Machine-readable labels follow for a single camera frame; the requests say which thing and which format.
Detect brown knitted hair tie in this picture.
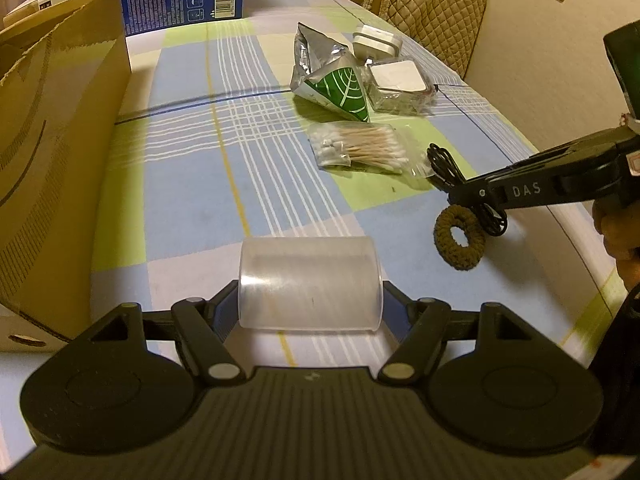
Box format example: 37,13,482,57
432,204,487,272

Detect clear plastic cup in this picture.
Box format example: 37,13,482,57
238,236,383,332

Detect cotton swabs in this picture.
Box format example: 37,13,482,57
306,120,434,180

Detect silver green tea bag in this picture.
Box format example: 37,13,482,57
290,23,370,122

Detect person's right hand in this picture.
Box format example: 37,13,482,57
592,200,640,292

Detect checkered tablecloth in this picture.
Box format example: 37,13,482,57
89,0,625,362

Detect quilted beige chair cover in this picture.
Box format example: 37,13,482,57
363,0,488,77

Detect white power adapter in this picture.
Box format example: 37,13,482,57
352,25,402,62

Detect brown cardboard box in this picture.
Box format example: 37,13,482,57
0,0,131,352

